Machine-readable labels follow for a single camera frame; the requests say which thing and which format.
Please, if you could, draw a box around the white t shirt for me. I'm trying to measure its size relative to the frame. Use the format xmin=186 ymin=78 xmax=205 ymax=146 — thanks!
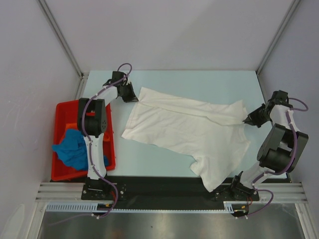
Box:
xmin=122 ymin=87 xmax=250 ymax=192

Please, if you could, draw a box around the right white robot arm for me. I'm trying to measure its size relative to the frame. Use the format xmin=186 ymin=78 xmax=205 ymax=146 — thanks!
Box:
xmin=229 ymin=90 xmax=309 ymax=201

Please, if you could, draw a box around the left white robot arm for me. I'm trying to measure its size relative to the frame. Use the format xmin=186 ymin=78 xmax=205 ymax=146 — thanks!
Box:
xmin=77 ymin=70 xmax=139 ymax=200

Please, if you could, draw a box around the red plastic bin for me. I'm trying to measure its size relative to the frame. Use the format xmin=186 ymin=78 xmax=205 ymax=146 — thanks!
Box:
xmin=51 ymin=100 xmax=116 ymax=181

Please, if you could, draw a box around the orange t shirt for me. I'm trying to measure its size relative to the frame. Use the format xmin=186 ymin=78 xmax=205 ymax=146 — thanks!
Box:
xmin=65 ymin=122 xmax=78 ymax=130

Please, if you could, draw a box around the blue t shirt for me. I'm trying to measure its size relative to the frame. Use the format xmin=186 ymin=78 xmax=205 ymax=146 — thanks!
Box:
xmin=51 ymin=128 xmax=110 ymax=171

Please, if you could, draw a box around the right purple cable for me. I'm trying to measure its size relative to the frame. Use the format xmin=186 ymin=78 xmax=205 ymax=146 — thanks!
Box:
xmin=235 ymin=97 xmax=309 ymax=220

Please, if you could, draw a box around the purple cable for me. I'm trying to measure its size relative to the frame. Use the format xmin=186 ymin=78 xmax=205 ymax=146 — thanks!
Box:
xmin=82 ymin=63 xmax=133 ymax=220
xmin=235 ymin=97 xmax=309 ymax=220

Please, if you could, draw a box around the white slotted cable duct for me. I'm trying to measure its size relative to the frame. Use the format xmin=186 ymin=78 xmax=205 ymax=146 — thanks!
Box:
xmin=45 ymin=201 xmax=248 ymax=214

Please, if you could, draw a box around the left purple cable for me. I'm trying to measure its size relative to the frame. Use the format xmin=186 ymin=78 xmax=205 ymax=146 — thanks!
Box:
xmin=82 ymin=63 xmax=133 ymax=220

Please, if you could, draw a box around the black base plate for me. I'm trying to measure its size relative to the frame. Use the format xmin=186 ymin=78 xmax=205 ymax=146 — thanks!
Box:
xmin=82 ymin=176 xmax=262 ymax=211

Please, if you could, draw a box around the aluminium frame rail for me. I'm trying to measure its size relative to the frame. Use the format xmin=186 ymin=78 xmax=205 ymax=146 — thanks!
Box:
xmin=35 ymin=182 xmax=84 ymax=202

